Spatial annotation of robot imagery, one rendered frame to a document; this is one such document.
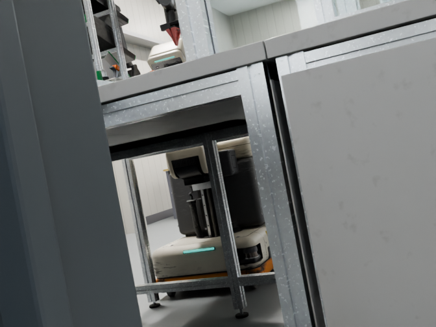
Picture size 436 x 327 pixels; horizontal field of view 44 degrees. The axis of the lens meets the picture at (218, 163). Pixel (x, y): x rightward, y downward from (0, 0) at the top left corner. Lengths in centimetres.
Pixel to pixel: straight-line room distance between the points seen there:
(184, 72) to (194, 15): 11
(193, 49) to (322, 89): 25
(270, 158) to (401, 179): 20
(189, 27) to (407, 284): 54
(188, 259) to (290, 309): 209
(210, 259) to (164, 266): 28
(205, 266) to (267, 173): 209
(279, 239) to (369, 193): 16
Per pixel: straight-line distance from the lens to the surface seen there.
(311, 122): 84
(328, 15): 97
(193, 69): 91
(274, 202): 88
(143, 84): 95
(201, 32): 95
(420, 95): 82
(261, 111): 87
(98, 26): 231
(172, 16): 246
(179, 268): 301
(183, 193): 328
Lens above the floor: 69
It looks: level
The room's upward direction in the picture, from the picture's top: 11 degrees counter-clockwise
